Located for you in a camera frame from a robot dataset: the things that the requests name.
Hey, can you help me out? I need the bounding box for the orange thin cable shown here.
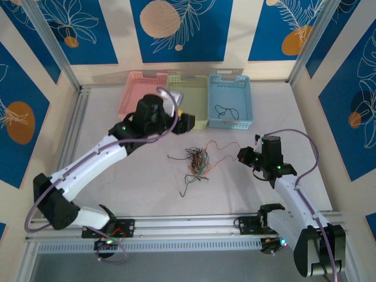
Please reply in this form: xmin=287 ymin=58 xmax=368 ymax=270
xmin=187 ymin=140 xmax=241 ymax=177

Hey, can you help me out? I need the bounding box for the black thin cable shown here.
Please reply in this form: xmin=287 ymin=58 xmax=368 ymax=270
xmin=166 ymin=147 xmax=211 ymax=165
xmin=214 ymin=105 xmax=240 ymax=120

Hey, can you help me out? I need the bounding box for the red thin cable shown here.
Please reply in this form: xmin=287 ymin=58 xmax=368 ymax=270
xmin=187 ymin=149 xmax=211 ymax=177

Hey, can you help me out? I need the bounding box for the dark green thin cable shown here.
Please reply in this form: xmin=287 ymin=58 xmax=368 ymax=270
xmin=179 ymin=175 xmax=203 ymax=198
xmin=184 ymin=164 xmax=211 ymax=184

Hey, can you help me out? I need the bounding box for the green perforated plastic basket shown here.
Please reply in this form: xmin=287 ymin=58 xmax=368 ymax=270
xmin=166 ymin=75 xmax=210 ymax=130

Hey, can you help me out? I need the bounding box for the pink perforated plastic basket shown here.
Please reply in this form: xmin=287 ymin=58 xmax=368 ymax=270
xmin=117 ymin=70 xmax=170 ymax=123

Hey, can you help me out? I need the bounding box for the blue perforated plastic basket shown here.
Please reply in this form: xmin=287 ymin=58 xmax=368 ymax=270
xmin=207 ymin=74 xmax=254 ymax=130

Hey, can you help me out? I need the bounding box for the blue poster with beige circle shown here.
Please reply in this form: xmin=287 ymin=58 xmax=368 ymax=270
xmin=130 ymin=0 xmax=235 ymax=63

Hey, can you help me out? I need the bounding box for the black controller board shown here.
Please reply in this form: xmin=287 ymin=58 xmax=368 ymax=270
xmin=93 ymin=237 xmax=118 ymax=259
xmin=260 ymin=236 xmax=288 ymax=256

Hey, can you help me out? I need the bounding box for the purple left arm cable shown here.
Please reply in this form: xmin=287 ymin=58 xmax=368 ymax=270
xmin=23 ymin=86 xmax=180 ymax=264

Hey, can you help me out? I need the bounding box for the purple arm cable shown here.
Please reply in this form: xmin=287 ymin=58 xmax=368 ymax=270
xmin=23 ymin=86 xmax=180 ymax=264
xmin=273 ymin=128 xmax=338 ymax=282

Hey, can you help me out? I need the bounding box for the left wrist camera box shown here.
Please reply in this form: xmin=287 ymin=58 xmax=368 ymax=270
xmin=160 ymin=90 xmax=185 ymax=116

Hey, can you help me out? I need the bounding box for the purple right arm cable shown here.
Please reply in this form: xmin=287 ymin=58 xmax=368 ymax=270
xmin=273 ymin=128 xmax=338 ymax=282

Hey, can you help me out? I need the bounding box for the aluminium side rail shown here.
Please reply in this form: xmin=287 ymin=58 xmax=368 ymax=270
xmin=57 ymin=86 xmax=91 ymax=220

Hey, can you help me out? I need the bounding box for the blue floral wall poster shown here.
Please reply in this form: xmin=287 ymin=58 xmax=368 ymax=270
xmin=247 ymin=0 xmax=327 ymax=62
xmin=29 ymin=0 xmax=119 ymax=66
xmin=318 ymin=28 xmax=376 ymax=182
xmin=0 ymin=0 xmax=62 ymax=86
xmin=0 ymin=41 xmax=51 ymax=189
xmin=305 ymin=0 xmax=362 ymax=79

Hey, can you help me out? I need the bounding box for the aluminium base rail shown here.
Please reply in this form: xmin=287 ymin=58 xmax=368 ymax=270
xmin=25 ymin=210 xmax=344 ymax=240

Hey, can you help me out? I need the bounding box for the grey slotted cable duct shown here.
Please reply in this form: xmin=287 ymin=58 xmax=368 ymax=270
xmin=36 ymin=237 xmax=265 ymax=254

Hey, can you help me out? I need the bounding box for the aluminium frame post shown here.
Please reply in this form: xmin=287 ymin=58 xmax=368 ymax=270
xmin=286 ymin=0 xmax=337 ymax=85
xmin=22 ymin=0 xmax=82 ymax=92

